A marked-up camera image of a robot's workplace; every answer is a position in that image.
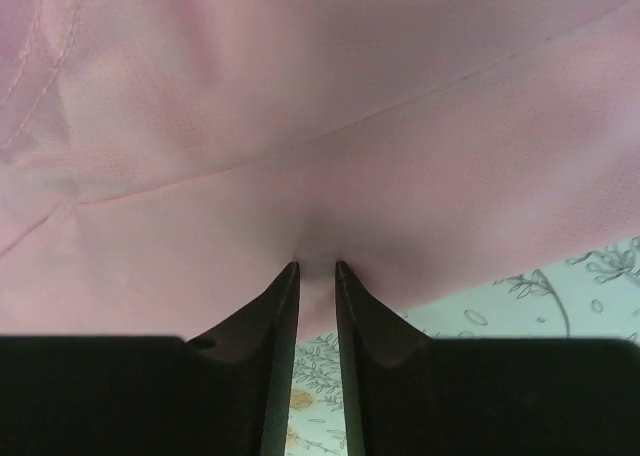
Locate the pink t shirt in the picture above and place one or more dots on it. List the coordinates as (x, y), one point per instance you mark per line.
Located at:
(162, 160)

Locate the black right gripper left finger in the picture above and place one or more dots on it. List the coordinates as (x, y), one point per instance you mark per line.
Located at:
(224, 392)

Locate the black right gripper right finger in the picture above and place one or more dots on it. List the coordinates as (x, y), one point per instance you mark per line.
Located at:
(406, 393)

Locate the floral patterned table mat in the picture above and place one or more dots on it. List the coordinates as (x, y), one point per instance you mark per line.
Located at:
(595, 294)

